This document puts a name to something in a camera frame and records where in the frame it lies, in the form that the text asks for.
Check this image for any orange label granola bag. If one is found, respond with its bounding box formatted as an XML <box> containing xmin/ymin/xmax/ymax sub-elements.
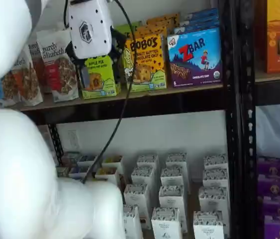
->
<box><xmin>1</xmin><ymin>44</ymin><xmax>44</xmax><ymax>107</ymax></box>
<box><xmin>27</xmin><ymin>39</ymin><xmax>46</xmax><ymax>94</ymax></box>

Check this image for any clear plastic sheet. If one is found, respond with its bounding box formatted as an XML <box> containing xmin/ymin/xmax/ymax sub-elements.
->
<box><xmin>256</xmin><ymin>104</ymin><xmax>280</xmax><ymax>159</ymax></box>

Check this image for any blue Zbar box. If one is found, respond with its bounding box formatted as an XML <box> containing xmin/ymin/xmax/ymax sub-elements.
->
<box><xmin>187</xmin><ymin>8</ymin><xmax>219</xmax><ymax>18</ymax></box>
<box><xmin>167</xmin><ymin>26</ymin><xmax>223</xmax><ymax>88</ymax></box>
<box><xmin>179</xmin><ymin>14</ymin><xmax>220</xmax><ymax>25</ymax></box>
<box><xmin>174</xmin><ymin>21</ymin><xmax>220</xmax><ymax>34</ymax></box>

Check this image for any yellow label granola box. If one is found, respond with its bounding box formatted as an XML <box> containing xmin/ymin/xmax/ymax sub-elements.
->
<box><xmin>94</xmin><ymin>167</ymin><xmax>120</xmax><ymax>186</ymax></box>
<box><xmin>101</xmin><ymin>154</ymin><xmax>124</xmax><ymax>172</ymax></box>

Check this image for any yellow oat bites box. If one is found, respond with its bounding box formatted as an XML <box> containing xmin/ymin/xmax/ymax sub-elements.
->
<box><xmin>79</xmin><ymin>55</ymin><xmax>121</xmax><ymax>100</ymax></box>

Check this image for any white patterned carton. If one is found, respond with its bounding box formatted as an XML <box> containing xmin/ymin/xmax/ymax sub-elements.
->
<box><xmin>136</xmin><ymin>154</ymin><xmax>160</xmax><ymax>172</ymax></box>
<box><xmin>203</xmin><ymin>154</ymin><xmax>229</xmax><ymax>171</ymax></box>
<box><xmin>198</xmin><ymin>186</ymin><xmax>230</xmax><ymax>214</ymax></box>
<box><xmin>193</xmin><ymin>211</ymin><xmax>224</xmax><ymax>239</ymax></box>
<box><xmin>166</xmin><ymin>153</ymin><xmax>188</xmax><ymax>172</ymax></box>
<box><xmin>151</xmin><ymin>207</ymin><xmax>182</xmax><ymax>239</ymax></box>
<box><xmin>202</xmin><ymin>169</ymin><xmax>229</xmax><ymax>189</ymax></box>
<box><xmin>122</xmin><ymin>205</ymin><xmax>143</xmax><ymax>239</ymax></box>
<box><xmin>124</xmin><ymin>184</ymin><xmax>152</xmax><ymax>229</ymax></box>
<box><xmin>158</xmin><ymin>185</ymin><xmax>187</xmax><ymax>210</ymax></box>
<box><xmin>160</xmin><ymin>168</ymin><xmax>185</xmax><ymax>187</ymax></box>
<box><xmin>131</xmin><ymin>166</ymin><xmax>155</xmax><ymax>186</ymax></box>

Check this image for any black cable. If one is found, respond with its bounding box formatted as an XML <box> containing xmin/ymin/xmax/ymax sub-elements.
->
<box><xmin>63</xmin><ymin>0</ymin><xmax>71</xmax><ymax>28</ymax></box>
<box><xmin>81</xmin><ymin>0</ymin><xmax>134</xmax><ymax>185</ymax></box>

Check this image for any green label granola box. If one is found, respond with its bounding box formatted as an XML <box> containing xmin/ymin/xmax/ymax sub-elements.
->
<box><xmin>56</xmin><ymin>166</ymin><xmax>70</xmax><ymax>178</ymax></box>

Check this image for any blue label granola box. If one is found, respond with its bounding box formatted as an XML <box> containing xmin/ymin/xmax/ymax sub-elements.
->
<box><xmin>77</xmin><ymin>154</ymin><xmax>98</xmax><ymax>168</ymax></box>
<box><xmin>69</xmin><ymin>166</ymin><xmax>91</xmax><ymax>179</ymax></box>

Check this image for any yellow Bobo's peanut butter box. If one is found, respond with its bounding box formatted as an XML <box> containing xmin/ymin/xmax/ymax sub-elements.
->
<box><xmin>146</xmin><ymin>12</ymin><xmax>181</xmax><ymax>28</ymax></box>
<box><xmin>134</xmin><ymin>24</ymin><xmax>168</xmax><ymax>38</ymax></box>
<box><xmin>122</xmin><ymin>33</ymin><xmax>168</xmax><ymax>93</ymax></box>

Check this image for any green Bobo's apple pie box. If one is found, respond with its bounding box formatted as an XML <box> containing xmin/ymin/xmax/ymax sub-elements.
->
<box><xmin>114</xmin><ymin>21</ymin><xmax>142</xmax><ymax>38</ymax></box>

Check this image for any red label granola bag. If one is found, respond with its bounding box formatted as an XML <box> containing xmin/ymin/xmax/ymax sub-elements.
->
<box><xmin>36</xmin><ymin>29</ymin><xmax>80</xmax><ymax>103</ymax></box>

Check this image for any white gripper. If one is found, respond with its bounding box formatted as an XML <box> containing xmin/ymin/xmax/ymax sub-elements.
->
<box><xmin>65</xmin><ymin>0</ymin><xmax>128</xmax><ymax>72</ymax></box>

